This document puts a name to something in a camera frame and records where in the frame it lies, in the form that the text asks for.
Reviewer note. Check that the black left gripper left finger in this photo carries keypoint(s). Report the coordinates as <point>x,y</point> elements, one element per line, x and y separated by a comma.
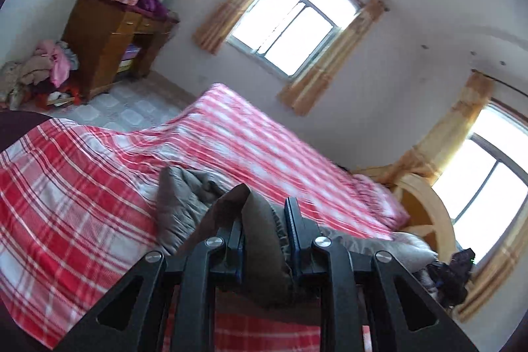
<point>132,315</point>

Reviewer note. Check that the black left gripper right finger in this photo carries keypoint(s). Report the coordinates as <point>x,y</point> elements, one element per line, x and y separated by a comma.
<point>374,290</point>

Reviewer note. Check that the grey puffer jacket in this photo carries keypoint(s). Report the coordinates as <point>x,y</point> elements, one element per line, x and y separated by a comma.
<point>255,236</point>

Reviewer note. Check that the pile of clothes on floor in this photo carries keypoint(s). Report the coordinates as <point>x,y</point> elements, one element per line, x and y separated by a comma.
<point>47,78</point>

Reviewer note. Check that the wooden bed headboard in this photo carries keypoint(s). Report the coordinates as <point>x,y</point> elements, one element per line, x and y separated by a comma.
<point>429,219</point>

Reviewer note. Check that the red white plaid bedsheet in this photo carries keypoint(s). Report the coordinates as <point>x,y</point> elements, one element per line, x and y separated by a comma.
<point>81,204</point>

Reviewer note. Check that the pink plaid pillow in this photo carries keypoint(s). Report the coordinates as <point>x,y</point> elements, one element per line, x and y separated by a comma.
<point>380,202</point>

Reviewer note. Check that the orange curtain by headboard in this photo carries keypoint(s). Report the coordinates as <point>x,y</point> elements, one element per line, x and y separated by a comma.
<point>431,155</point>

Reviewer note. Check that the brown wooden desk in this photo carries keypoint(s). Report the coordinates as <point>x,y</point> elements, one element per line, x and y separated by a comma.
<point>99,31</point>

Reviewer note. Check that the window with grey frame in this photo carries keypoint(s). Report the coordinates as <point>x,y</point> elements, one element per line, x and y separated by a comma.
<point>287,35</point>

